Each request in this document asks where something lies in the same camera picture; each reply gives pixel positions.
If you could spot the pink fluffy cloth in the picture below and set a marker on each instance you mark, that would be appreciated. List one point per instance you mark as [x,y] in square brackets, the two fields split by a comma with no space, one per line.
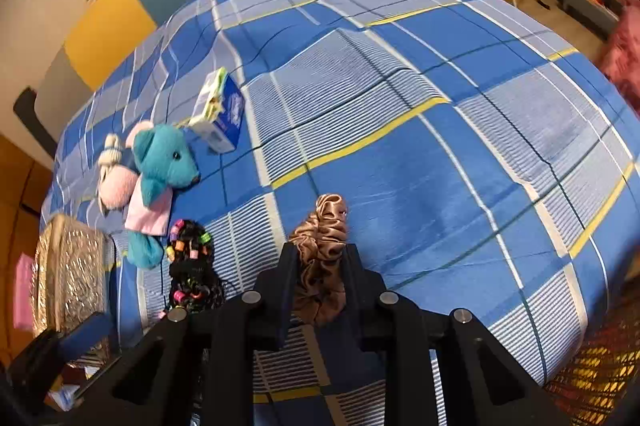
[625,51]

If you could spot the blue teddy bear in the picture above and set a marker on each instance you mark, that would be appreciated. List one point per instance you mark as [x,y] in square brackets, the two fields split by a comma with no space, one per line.
[160,166]

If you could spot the ornate silver tissue box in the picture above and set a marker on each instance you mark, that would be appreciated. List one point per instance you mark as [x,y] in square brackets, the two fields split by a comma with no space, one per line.
[70,276]

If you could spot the brown satin scrunchie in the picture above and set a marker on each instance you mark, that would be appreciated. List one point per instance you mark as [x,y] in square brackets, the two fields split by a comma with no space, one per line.
[325,231]

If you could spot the pink towel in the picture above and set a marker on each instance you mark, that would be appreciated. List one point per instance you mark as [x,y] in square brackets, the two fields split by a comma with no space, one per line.
[117,188]

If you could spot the blue tissue pack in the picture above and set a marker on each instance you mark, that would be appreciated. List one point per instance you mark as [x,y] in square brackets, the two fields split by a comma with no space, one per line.
[225,116]

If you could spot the red yellow patterned rug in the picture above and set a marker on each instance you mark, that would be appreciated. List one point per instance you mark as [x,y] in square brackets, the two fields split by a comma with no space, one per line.
[595,371]

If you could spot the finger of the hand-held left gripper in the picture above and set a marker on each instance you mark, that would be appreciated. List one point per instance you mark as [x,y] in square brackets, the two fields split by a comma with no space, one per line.
[85,331]

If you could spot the grey storage box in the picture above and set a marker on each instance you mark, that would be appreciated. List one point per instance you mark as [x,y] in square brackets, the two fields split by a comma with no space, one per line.
[590,1]

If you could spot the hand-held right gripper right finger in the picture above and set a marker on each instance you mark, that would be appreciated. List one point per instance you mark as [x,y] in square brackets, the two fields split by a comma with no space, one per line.
[354,291]

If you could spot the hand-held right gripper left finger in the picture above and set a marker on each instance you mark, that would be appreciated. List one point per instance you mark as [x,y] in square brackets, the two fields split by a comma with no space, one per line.
[289,291]

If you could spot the white knitted doll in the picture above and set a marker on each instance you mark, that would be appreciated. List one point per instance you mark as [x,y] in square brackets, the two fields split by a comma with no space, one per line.
[112,151]

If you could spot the blue plaid bed sheet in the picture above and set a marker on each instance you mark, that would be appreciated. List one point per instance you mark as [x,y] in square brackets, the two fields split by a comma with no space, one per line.
[425,156]

